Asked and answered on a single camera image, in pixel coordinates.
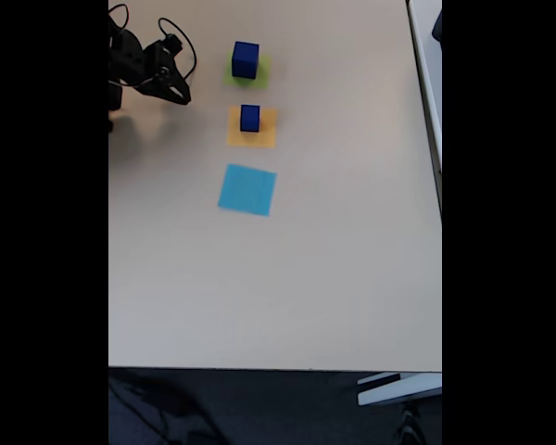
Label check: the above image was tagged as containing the small blue cube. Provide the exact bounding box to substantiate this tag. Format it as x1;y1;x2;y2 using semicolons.
239;104;262;134

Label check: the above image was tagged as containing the green paper square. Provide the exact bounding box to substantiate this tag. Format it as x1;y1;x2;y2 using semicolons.
221;49;272;90

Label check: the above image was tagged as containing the orange paper square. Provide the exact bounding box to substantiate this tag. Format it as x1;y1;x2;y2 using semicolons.
226;104;278;150

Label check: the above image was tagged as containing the light blue paper square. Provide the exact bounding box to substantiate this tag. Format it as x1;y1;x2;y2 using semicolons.
217;162;278;218

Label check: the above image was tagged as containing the large blue cube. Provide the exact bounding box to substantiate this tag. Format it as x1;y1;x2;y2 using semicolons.
231;40;261;81

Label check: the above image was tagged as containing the white side table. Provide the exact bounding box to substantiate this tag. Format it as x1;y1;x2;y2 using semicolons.
405;0;443;219

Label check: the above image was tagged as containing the white table leg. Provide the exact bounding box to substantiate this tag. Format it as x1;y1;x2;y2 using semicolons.
356;372;443;408

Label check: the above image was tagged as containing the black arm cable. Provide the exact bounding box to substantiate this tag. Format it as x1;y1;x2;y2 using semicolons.
107;3;131;33

